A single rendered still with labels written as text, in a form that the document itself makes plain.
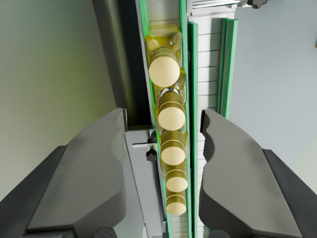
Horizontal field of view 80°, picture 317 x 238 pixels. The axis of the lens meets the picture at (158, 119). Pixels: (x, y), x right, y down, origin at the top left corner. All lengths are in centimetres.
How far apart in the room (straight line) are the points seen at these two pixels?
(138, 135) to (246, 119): 40
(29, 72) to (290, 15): 65
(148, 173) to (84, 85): 47
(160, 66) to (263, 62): 53
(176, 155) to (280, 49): 53
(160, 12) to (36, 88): 34
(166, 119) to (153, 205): 63
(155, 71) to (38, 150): 14
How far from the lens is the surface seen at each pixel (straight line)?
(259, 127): 81
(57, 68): 25
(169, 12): 48
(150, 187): 75
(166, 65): 21
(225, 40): 47
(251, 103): 74
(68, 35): 28
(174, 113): 23
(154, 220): 91
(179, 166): 31
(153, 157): 47
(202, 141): 61
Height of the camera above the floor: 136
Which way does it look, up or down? 60 degrees down
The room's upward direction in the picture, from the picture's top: 177 degrees counter-clockwise
